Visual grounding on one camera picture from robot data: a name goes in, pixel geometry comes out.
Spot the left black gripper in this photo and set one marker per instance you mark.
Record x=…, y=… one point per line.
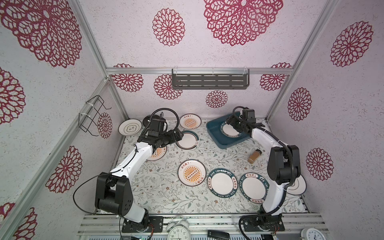
x=173, y=138

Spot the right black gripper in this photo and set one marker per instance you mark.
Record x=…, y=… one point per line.
x=233, y=120

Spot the white plate green red rim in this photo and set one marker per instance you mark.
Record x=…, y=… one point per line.
x=189, y=141

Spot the large orange sunburst plate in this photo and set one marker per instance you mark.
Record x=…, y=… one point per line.
x=192, y=173

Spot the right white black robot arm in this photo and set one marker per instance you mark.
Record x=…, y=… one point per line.
x=283, y=164

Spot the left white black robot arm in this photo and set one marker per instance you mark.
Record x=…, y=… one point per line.
x=113, y=191

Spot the teal plastic bin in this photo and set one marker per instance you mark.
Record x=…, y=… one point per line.
x=223, y=142

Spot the small orange sunburst plate back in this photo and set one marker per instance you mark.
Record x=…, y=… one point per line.
x=190, y=121

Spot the brown spice jar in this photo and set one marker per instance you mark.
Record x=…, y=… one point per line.
x=254, y=156

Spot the small black plate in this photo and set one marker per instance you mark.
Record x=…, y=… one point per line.
x=146, y=121

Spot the white plate brown flower outline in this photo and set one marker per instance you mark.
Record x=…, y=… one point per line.
x=130, y=127

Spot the white plate gold outline right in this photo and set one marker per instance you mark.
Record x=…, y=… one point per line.
x=298, y=188

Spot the white alarm clock centre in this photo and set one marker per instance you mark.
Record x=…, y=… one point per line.
x=178, y=231

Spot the black remote device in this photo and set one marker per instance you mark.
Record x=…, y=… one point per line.
x=218, y=235

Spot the white clock right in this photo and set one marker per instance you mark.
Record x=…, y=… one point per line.
x=312, y=234

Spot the grey wall shelf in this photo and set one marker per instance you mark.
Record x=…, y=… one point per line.
x=210, y=81

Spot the black wire wall rack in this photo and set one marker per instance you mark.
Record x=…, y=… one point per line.
x=88, y=119

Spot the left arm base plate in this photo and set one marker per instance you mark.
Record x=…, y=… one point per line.
x=149, y=224

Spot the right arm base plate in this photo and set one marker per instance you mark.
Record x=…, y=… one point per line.
x=263, y=224

